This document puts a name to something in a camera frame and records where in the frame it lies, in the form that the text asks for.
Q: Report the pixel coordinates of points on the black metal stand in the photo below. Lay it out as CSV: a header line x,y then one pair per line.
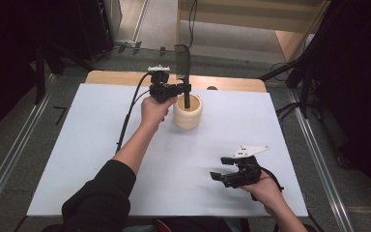
x,y
306,90
40,74

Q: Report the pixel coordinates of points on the person's right hand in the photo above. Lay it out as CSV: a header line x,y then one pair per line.
x,y
267,191

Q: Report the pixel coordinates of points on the person's left hand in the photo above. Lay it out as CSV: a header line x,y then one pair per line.
x,y
154,111

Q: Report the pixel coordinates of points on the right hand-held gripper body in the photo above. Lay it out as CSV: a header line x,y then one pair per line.
x,y
246,170

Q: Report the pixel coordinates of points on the light wooden furniture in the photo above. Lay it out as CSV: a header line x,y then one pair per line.
x,y
238,19

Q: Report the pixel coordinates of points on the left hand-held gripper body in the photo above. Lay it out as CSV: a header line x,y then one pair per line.
x,y
162,88

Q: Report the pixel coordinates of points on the metal floor rail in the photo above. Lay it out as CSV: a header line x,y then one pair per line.
x,y
9,161
322,161

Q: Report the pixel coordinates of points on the cream ribbed cup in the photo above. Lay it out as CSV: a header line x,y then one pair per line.
x,y
188,117

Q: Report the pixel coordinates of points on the black cabinet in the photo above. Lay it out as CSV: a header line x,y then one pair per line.
x,y
93,25

